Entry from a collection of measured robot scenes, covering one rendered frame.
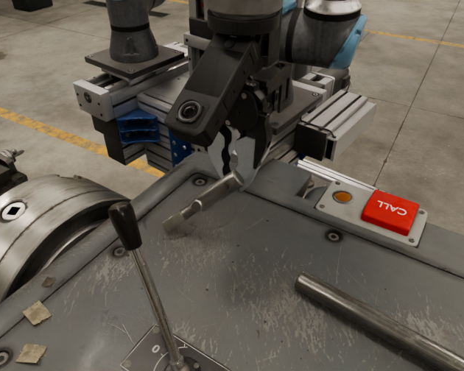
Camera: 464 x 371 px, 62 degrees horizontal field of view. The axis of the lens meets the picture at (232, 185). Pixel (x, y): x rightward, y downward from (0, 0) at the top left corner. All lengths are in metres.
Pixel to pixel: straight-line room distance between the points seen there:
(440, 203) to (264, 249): 2.33
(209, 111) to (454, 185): 2.67
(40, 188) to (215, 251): 0.31
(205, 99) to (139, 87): 0.92
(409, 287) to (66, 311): 0.37
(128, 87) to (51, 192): 0.67
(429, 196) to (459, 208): 0.18
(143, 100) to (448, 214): 2.00
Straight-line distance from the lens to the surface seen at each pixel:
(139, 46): 1.26
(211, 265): 0.46
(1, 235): 0.62
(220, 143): 0.46
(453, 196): 2.85
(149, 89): 1.30
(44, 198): 0.63
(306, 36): 0.88
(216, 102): 0.36
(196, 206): 0.36
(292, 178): 0.58
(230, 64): 0.38
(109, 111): 1.23
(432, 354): 0.42
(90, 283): 0.47
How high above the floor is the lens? 1.61
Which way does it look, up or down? 39 degrees down
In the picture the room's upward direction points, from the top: straight up
